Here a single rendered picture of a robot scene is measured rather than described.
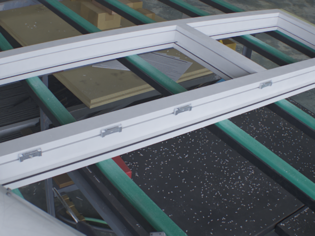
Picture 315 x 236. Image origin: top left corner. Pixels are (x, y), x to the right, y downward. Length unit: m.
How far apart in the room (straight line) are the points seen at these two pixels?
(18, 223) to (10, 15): 2.25
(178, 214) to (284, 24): 0.98
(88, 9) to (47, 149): 1.47
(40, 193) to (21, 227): 1.90
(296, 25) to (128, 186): 1.17
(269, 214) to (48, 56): 0.78
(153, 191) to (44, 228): 1.05
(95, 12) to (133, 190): 1.44
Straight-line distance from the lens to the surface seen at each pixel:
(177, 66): 1.87
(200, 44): 1.41
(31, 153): 0.84
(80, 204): 2.07
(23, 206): 0.24
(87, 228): 0.69
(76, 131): 0.89
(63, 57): 1.29
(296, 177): 0.99
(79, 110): 1.58
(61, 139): 0.87
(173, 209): 1.23
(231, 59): 1.31
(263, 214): 1.29
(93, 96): 1.61
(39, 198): 2.10
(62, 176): 1.76
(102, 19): 2.19
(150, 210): 0.83
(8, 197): 0.24
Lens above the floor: 1.44
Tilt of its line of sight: 31 degrees down
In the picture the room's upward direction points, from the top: 8 degrees clockwise
